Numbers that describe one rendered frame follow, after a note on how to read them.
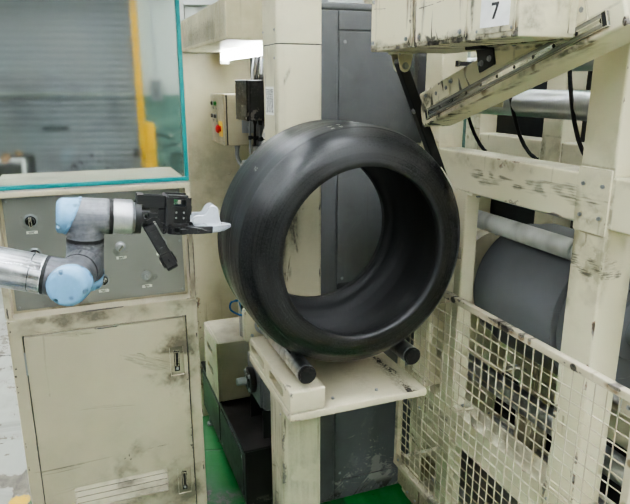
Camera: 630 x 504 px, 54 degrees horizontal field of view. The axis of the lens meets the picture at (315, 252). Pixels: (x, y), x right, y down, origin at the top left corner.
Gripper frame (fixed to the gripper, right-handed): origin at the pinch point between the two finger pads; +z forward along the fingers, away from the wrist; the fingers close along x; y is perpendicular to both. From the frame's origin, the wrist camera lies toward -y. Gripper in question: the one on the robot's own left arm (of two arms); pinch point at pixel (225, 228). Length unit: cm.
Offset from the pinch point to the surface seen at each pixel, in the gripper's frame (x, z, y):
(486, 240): 44, 107, -12
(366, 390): -7, 37, -40
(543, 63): -29, 57, 42
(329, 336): -12.2, 23.0, -22.5
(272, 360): 6.3, 16.1, -35.9
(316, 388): -11.5, 21.4, -35.7
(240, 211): -4.8, 1.9, 4.8
